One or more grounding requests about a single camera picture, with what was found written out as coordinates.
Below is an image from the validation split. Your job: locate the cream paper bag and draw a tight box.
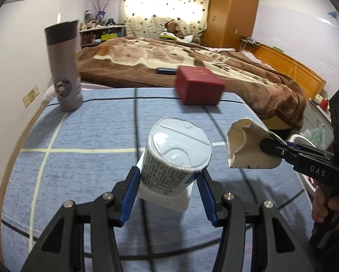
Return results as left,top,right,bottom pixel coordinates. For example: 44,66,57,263
227,118,286,169

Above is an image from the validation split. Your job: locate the white blue yogurt cup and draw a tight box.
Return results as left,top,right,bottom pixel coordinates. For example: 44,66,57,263
139,117,213,197

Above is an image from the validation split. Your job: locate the white trash bin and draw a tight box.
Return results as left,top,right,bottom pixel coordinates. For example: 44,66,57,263
288,134,317,198

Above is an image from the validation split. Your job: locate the person's right hand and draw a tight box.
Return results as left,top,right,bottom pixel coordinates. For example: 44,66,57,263
311,186,339,230

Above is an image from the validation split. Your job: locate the green white plastic bag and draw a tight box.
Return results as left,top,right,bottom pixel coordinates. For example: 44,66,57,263
301,126,326,149

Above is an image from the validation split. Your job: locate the grey bedside cabinet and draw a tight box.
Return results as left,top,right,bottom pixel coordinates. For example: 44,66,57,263
300,100,333,138

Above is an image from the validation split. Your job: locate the white lid card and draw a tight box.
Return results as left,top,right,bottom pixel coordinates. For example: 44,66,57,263
137,150,195,212

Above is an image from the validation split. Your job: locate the red mug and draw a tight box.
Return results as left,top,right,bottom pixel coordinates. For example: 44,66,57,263
319,98,329,111

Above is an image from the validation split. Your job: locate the wooden bed headboard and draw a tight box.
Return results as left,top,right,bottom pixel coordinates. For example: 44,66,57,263
241,39,326,98

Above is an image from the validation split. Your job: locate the blue checked table cloth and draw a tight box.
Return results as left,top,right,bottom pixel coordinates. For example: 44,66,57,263
1,88,313,271

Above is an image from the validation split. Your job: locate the red gift box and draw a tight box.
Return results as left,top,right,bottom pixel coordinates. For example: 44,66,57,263
174,66,225,106

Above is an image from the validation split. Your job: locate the black remote control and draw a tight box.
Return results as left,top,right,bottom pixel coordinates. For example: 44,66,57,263
155,68,177,75

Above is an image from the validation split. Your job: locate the brown patterned blanket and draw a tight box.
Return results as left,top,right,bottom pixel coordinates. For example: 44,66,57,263
77,37,307,130

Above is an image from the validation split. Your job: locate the orange wooden wardrobe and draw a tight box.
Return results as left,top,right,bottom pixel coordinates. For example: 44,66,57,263
201,0,259,50

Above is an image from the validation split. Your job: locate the brown teddy bear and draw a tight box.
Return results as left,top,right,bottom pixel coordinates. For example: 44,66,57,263
165,20,184,39

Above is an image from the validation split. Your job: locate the white cluttered shelf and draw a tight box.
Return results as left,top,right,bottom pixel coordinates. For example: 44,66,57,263
79,25,126,48

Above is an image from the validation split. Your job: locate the grey thermos tumbler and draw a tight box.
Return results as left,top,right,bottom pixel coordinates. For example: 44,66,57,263
45,20,83,112

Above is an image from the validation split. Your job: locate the dotted window curtain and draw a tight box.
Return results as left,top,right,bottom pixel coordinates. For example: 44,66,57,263
123,0,209,39

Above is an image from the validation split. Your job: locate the wall socket plate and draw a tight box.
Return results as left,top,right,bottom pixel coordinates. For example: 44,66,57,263
23,85,40,108

